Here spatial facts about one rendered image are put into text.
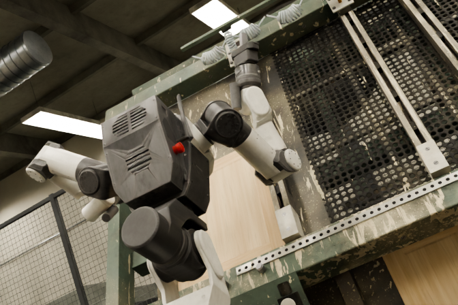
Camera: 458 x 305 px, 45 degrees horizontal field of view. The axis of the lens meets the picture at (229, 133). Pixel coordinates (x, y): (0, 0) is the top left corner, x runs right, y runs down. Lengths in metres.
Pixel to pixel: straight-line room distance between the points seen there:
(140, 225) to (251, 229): 0.72
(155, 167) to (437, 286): 1.05
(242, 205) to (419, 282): 0.68
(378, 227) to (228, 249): 0.56
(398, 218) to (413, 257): 0.26
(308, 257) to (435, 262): 0.45
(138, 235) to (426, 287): 1.06
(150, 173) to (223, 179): 0.75
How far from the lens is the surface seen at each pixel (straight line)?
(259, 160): 1.77
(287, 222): 1.94
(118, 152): 1.65
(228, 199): 2.20
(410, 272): 2.05
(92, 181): 1.81
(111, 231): 2.44
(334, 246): 1.85
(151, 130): 1.61
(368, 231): 1.83
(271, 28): 2.70
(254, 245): 2.02
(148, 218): 1.42
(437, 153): 1.91
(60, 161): 1.95
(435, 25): 2.34
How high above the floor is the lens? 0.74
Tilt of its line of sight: 17 degrees up
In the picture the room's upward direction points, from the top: 23 degrees counter-clockwise
